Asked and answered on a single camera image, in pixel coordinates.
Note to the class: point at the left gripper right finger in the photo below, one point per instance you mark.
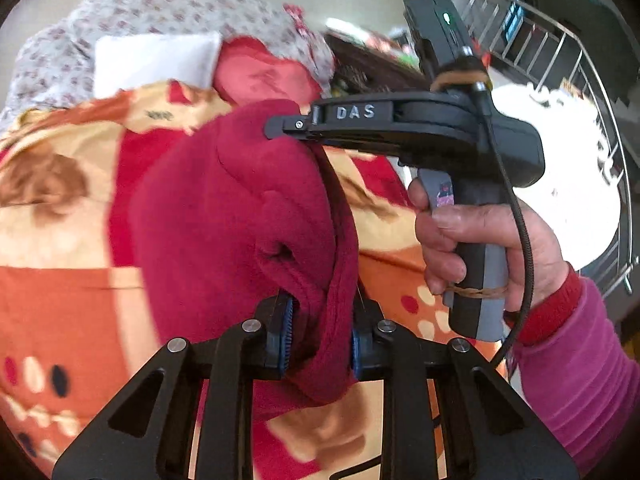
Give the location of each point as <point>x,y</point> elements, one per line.
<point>446,400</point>

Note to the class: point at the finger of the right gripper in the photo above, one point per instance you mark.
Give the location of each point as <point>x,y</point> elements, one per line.
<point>294,126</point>

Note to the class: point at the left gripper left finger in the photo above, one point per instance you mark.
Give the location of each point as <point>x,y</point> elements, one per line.
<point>187,413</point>

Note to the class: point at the maroon knit sweater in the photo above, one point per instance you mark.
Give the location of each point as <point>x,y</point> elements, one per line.
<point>227,218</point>

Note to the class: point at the magenta sleeve right forearm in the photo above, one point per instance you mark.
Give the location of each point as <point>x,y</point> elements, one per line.
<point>577,379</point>

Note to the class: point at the person's right hand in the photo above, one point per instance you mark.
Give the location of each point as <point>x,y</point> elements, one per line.
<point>457,240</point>

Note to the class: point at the red heart cushion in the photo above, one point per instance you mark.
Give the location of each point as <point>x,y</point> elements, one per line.
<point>247,72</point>

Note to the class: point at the dark carved wooden headboard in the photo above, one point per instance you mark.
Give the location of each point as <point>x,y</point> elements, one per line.
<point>359,69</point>

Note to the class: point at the metal stair railing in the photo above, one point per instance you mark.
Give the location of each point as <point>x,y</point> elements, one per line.
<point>543,73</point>

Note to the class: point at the white pillow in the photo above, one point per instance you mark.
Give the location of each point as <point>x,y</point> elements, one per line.
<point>131,62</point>

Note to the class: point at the floral print quilt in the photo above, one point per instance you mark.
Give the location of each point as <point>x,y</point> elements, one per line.
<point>54,68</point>

